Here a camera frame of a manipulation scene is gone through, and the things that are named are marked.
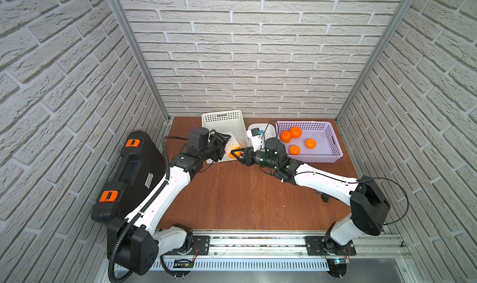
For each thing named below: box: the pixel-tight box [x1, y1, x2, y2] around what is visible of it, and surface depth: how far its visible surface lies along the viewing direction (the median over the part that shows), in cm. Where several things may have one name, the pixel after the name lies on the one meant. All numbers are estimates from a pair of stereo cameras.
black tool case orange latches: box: [91, 131, 166, 224], surface depth 69 cm
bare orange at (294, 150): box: [288, 144, 301, 156], surface depth 102 cm
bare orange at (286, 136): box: [280, 130, 292, 144], surface depth 107 cm
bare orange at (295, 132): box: [290, 126, 303, 139], surface depth 111 cm
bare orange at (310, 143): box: [304, 137, 318, 150], surface depth 105 cm
